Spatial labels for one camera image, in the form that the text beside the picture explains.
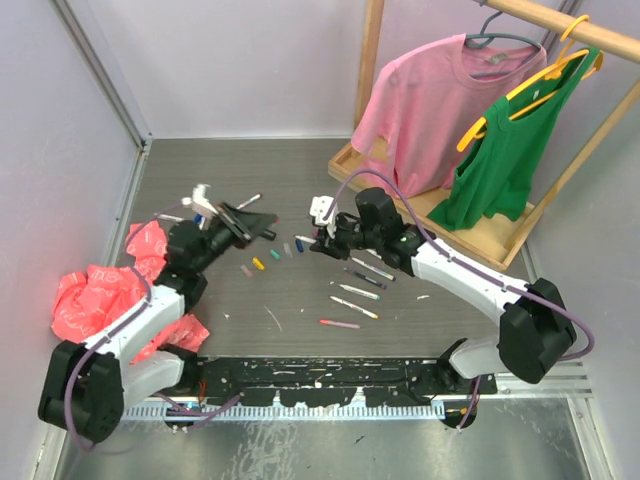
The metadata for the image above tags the white silver marker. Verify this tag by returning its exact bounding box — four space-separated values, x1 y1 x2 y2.
155 213 185 223

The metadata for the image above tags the yellow pen cap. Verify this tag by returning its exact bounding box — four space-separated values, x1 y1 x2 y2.
252 257 265 270

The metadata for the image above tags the clear pink pen cap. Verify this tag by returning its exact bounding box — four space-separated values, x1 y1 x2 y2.
240 265 254 278

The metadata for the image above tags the pink cap marker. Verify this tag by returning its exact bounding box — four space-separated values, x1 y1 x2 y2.
237 193 263 209

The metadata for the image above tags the yellow hanger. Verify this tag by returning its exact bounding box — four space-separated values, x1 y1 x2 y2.
456 14 590 152

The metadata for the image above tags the green tank top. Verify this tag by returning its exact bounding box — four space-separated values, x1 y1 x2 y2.
428 48 604 231

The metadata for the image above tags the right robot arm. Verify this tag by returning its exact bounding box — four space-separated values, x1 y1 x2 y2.
309 187 577 394

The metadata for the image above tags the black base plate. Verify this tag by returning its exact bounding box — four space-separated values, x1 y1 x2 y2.
176 357 473 408

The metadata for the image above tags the purple marker pen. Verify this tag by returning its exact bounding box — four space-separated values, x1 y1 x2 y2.
343 267 387 290

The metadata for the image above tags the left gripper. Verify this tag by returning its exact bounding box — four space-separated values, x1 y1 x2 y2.
193 202 275 274

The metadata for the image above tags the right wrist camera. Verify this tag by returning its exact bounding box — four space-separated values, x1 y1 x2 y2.
309 196 337 238

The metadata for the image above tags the teal marker pen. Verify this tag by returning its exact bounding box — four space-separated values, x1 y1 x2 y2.
337 284 381 301

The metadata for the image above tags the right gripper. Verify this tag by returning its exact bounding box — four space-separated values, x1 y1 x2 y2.
310 213 382 262

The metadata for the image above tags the red crumpled plastic bag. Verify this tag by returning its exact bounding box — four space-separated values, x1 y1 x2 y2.
51 221 210 362

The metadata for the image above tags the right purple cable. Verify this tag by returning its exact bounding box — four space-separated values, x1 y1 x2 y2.
322 169 596 431

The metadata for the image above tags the grey hanger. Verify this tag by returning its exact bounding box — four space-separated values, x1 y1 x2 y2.
464 0 543 79

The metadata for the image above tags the cable duct rail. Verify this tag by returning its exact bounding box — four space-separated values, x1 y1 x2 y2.
122 401 446 422

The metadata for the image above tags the yellow marker pen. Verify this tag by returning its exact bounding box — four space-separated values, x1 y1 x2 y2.
328 295 379 319

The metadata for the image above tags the orange black highlighter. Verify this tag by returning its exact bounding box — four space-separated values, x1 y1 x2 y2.
262 230 277 241

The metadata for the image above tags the pink t-shirt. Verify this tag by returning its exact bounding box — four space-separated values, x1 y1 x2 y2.
351 34 547 197

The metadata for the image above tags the wooden clothes rack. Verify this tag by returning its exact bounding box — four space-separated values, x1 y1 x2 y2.
329 1 639 271

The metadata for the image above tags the light pink marker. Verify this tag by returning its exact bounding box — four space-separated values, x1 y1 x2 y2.
318 319 361 330

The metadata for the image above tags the red cap marker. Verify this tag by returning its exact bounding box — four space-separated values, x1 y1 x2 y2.
294 235 317 244

